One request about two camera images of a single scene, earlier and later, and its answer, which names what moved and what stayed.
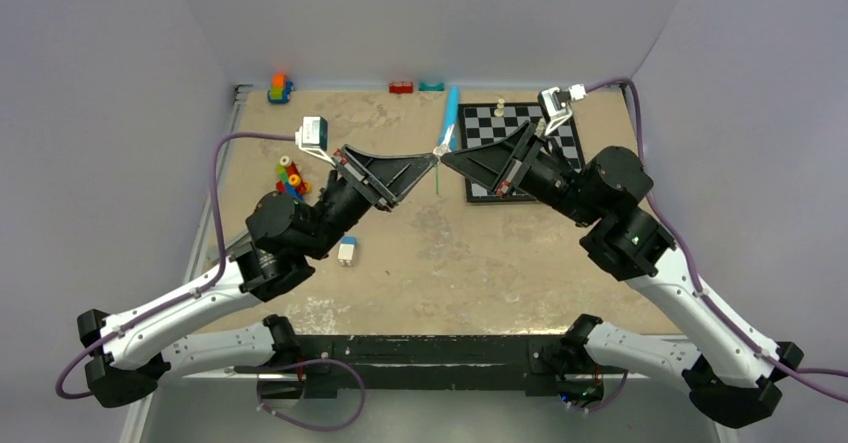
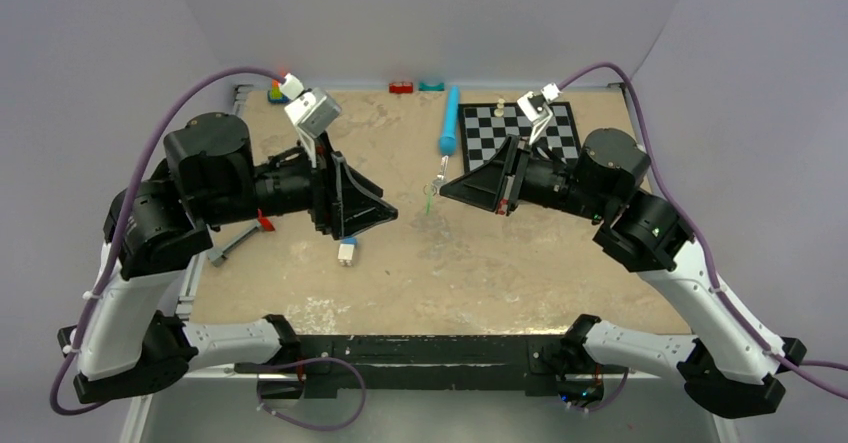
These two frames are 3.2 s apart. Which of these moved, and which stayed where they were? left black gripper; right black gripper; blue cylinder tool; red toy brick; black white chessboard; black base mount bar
Moved: right black gripper; left black gripper
Stayed: black base mount bar; black white chessboard; red toy brick; blue cylinder tool
